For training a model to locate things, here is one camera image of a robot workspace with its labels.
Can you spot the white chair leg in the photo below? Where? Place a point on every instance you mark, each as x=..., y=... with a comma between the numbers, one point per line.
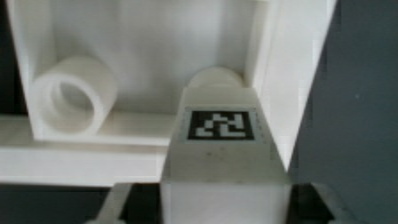
x=224, y=182

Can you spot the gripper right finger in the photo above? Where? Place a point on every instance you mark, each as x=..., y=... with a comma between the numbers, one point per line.
x=316, y=206

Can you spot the white chair seat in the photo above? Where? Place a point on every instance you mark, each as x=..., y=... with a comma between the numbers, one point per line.
x=110, y=52

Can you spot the white U-shaped fence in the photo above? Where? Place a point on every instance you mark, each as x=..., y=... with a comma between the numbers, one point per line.
x=50, y=163

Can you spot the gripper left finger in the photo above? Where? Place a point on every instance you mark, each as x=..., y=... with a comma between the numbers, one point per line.
x=130, y=205

